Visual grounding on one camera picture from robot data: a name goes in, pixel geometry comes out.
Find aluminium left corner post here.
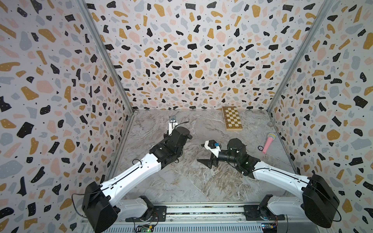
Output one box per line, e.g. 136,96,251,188
76,0,134,115

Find wooden folded chessboard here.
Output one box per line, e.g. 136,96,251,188
222,106,243,132

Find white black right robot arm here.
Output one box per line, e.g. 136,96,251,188
199,138,340,229

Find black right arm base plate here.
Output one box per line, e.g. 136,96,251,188
243,204,285,221

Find aluminium front rail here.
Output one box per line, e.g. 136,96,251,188
105,203,332,233

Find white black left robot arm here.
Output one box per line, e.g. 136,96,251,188
82,127,192,233

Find green circuit board left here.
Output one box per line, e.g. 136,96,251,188
135,225,154,233

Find pink toy microphone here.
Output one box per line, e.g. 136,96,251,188
262,133,276,153

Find green circuit board right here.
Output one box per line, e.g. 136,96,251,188
261,223,277,233

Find green circuit board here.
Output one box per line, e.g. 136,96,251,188
135,225,154,233
261,223,277,233

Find aluminium corner post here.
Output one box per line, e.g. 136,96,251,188
267,0,333,114
76,0,134,115

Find clear glass bottle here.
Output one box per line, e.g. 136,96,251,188
168,116,178,135

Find aluminium right corner post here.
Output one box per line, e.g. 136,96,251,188
267,0,333,114

